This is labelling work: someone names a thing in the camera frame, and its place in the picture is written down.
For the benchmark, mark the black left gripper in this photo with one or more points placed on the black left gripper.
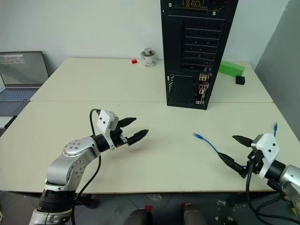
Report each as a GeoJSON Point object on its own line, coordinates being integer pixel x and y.
{"type": "Point", "coordinates": [118, 138]}

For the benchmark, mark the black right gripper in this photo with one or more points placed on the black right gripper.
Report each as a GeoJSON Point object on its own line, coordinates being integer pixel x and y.
{"type": "Point", "coordinates": [256, 164]}

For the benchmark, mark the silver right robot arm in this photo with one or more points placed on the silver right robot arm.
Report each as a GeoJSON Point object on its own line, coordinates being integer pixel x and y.
{"type": "Point", "coordinates": [289, 178]}

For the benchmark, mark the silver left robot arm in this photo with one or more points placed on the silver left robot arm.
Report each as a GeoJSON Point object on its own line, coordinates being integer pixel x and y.
{"type": "Point", "coordinates": [75, 150]}

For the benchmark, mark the small red block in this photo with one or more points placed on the small red block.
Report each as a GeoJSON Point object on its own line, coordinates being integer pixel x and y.
{"type": "Point", "coordinates": [134, 61]}

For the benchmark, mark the white tape roll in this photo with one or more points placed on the white tape roll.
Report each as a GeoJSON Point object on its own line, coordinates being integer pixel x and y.
{"type": "Point", "coordinates": [148, 61]}

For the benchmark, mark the small black cube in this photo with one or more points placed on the small black cube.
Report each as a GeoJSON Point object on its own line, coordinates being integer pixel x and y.
{"type": "Point", "coordinates": [240, 80]}

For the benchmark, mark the green rectangular box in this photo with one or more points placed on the green rectangular box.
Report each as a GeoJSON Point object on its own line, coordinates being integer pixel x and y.
{"type": "Point", "coordinates": [230, 68]}

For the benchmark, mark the black computer tower case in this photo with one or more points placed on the black computer tower case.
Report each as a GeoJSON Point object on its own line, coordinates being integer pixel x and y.
{"type": "Point", "coordinates": [178, 47]}

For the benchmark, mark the grey partition panel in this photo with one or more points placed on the grey partition panel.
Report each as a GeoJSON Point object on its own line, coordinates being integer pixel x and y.
{"type": "Point", "coordinates": [286, 70]}

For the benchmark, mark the grey laptop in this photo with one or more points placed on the grey laptop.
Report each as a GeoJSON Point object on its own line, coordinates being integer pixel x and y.
{"type": "Point", "coordinates": [21, 70]}

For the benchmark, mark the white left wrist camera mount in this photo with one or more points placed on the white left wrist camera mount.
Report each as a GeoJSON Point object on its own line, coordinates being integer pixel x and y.
{"type": "Point", "coordinates": [104, 120]}

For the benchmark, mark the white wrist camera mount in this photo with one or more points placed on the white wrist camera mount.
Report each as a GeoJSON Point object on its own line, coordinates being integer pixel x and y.
{"type": "Point", "coordinates": [269, 146]}
{"type": "Point", "coordinates": [104, 120]}

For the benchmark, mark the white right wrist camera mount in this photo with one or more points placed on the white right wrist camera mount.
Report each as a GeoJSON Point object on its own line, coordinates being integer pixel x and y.
{"type": "Point", "coordinates": [269, 146]}

